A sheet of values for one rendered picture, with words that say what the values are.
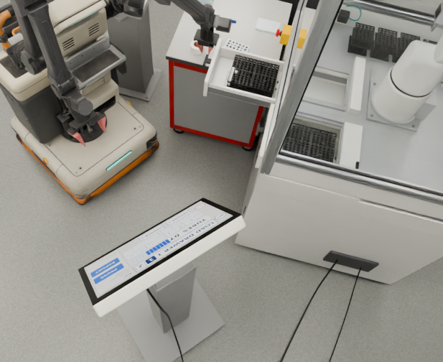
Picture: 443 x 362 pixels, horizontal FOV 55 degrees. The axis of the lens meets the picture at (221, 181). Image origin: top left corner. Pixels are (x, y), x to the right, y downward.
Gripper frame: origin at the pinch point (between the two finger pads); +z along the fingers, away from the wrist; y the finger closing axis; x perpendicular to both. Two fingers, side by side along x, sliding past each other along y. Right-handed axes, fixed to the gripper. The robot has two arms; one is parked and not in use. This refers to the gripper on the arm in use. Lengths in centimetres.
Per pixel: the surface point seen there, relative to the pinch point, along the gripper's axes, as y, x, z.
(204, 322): 31, -97, 97
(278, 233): 57, -50, 63
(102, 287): -1, -115, -14
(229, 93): 14.7, -9.1, 12.9
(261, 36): 21, 44, 24
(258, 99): 28.8, -8.7, 12.7
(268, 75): 30.5, 4.7, 10.1
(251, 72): 22.1, 4.1, 9.9
